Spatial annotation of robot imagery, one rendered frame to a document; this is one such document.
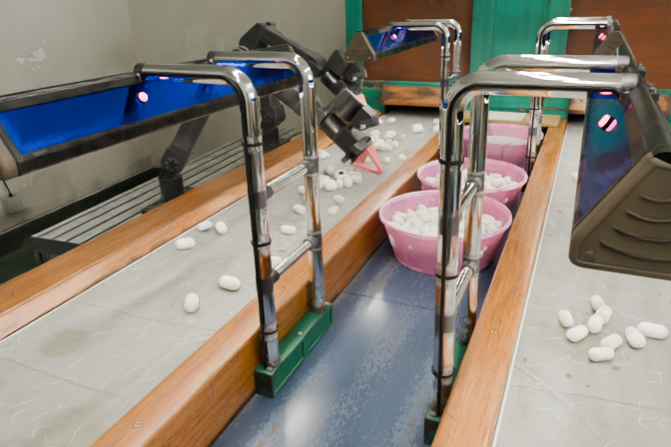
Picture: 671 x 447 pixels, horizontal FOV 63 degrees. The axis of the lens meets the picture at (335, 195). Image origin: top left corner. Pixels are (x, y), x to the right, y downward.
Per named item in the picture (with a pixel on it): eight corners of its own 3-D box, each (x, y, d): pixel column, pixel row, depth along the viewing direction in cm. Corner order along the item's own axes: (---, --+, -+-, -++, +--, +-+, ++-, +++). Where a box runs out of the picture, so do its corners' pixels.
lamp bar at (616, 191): (566, 268, 32) (581, 147, 29) (587, 92, 85) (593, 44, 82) (732, 293, 29) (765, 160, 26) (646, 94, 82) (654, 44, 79)
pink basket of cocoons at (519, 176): (421, 228, 128) (422, 191, 125) (412, 191, 153) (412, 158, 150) (537, 227, 127) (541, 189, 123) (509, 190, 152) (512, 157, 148)
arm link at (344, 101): (363, 102, 149) (331, 72, 146) (365, 108, 140) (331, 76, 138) (335, 133, 151) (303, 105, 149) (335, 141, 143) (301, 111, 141)
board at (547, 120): (456, 121, 193) (456, 118, 193) (465, 113, 206) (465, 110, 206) (557, 127, 180) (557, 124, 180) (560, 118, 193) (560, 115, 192)
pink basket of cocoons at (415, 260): (360, 270, 110) (359, 226, 107) (401, 222, 133) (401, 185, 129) (497, 294, 99) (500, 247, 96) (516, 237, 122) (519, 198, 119)
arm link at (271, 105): (288, 121, 202) (263, 31, 195) (278, 125, 197) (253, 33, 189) (274, 124, 205) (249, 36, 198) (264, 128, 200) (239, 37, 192)
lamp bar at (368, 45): (343, 61, 137) (342, 31, 134) (414, 40, 190) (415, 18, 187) (373, 61, 133) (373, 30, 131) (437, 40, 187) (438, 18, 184)
